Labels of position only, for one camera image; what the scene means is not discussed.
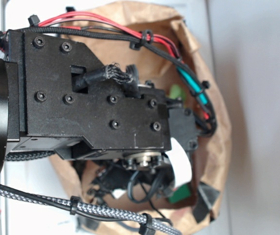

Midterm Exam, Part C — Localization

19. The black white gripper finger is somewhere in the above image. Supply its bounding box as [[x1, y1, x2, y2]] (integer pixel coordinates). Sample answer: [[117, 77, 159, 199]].
[[110, 137, 193, 199]]

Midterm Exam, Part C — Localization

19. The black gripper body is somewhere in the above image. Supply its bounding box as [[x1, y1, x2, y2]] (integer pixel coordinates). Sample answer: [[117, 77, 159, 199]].
[[5, 30, 198, 169]]

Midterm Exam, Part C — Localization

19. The green rectangular block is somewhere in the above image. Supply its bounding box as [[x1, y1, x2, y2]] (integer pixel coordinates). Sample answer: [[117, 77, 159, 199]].
[[168, 184, 191, 204]]

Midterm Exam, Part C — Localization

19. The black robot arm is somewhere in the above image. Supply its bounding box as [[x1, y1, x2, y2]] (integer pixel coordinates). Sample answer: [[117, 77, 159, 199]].
[[0, 30, 198, 198]]

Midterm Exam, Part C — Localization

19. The green yellow plush toy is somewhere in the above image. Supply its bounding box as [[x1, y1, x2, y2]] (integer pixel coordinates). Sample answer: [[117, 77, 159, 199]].
[[169, 84, 187, 101]]

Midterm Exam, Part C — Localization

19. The red black cable bundle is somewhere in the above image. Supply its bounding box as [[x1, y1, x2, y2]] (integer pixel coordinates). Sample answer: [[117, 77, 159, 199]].
[[0, 13, 218, 138]]

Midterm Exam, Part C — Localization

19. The grey braided cable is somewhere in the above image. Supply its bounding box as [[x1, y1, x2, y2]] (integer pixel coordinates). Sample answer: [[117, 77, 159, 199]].
[[0, 178, 183, 235]]

